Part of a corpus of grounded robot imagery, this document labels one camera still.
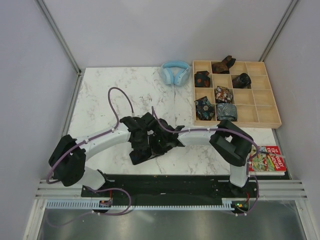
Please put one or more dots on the white slotted cable duct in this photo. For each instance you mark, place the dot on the white slotted cable duct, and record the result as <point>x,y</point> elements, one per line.
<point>100,205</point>

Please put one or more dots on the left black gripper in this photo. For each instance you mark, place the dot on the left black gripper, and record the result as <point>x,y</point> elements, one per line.
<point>142,146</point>

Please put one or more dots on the light blue headphones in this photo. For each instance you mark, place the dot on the light blue headphones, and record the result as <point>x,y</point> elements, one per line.
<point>175,73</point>

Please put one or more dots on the dark glossy rolled tie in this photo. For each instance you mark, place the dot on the dark glossy rolled tie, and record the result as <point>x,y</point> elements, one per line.
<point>241,81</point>

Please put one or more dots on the brown rolled tie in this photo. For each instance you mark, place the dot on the brown rolled tie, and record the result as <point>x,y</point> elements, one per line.
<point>223,67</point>

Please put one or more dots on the colourful patchwork rolled tie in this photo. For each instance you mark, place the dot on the colourful patchwork rolled tie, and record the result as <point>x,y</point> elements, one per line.
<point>223,95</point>

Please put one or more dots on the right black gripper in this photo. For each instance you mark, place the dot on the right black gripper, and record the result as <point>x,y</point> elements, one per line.
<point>155,151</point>

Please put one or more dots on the dark blue striped tie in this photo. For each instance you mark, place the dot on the dark blue striped tie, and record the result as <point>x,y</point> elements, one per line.
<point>141,156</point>

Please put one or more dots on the wooden compartment tray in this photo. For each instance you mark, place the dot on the wooden compartment tray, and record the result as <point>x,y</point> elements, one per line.
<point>256,106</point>

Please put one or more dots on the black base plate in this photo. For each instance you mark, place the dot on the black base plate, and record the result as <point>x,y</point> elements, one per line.
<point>172,189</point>

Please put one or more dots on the aluminium rail frame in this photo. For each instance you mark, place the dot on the aluminium rail frame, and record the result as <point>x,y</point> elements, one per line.
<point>276,216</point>

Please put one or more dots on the red children's book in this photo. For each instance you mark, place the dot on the red children's book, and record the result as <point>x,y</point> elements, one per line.
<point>269,162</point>

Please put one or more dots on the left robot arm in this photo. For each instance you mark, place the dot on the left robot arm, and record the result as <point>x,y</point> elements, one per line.
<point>68,161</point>

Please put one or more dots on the grey blue rolled tie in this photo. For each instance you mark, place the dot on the grey blue rolled tie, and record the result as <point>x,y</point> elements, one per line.
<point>226,111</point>

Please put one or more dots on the blue hexagon rolled tie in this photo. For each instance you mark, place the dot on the blue hexagon rolled tie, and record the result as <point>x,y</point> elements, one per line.
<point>204,110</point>

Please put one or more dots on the black orange-dotted rolled tie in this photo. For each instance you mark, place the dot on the black orange-dotted rolled tie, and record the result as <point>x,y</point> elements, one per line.
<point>202,79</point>

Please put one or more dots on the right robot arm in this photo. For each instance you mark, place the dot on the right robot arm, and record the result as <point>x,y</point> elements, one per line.
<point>231,142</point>

